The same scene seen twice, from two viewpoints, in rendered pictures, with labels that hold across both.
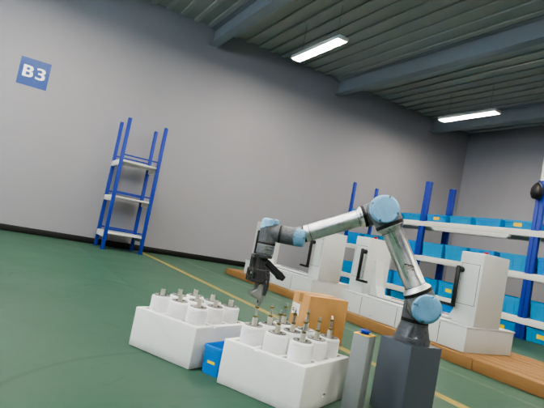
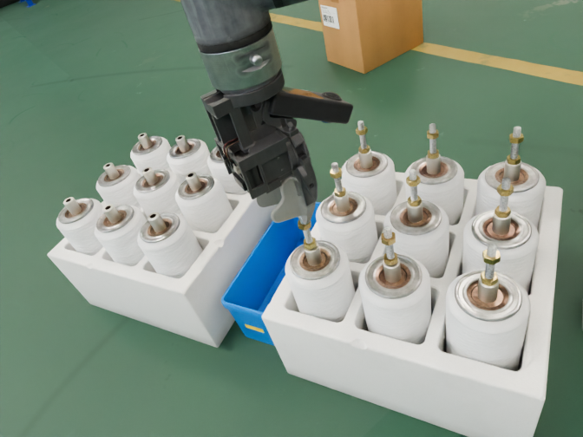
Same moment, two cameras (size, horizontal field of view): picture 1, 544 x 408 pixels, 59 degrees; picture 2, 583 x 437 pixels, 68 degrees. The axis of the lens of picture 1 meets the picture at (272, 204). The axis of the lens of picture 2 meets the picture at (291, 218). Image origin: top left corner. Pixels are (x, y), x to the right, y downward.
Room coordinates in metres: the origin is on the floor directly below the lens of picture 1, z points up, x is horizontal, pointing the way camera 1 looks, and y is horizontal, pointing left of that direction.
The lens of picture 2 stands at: (1.58, -0.04, 0.72)
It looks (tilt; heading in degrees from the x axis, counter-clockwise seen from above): 40 degrees down; 4
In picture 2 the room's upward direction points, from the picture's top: 18 degrees counter-clockwise
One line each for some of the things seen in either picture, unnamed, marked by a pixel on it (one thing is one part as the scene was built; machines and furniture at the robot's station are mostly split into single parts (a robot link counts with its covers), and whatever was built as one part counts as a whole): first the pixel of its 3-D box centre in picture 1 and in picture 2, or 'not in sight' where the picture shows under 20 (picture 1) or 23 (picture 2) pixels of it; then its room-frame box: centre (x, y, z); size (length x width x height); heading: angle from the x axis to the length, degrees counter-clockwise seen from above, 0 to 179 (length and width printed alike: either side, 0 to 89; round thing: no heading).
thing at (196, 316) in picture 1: (194, 326); (180, 260); (2.20, 0.24, 0.16); 0.10 x 0.10 x 0.18
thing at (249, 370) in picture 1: (284, 369); (419, 283); (2.06, -0.19, 0.09); 0.39 x 0.39 x 0.18; 56
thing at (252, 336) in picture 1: (249, 346); (325, 296); (2.03, -0.02, 0.16); 0.10 x 0.10 x 0.18
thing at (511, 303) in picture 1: (517, 305); not in sight; (6.18, -3.34, 0.36); 0.50 x 0.38 x 0.21; 118
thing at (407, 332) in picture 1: (413, 329); not in sight; (2.07, -0.69, 0.35); 0.15 x 0.15 x 0.10
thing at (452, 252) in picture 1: (465, 256); not in sight; (6.92, -2.90, 0.90); 0.50 x 0.38 x 0.21; 120
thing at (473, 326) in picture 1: (422, 286); not in sight; (4.21, -1.42, 0.45); 1.45 x 0.57 x 0.74; 29
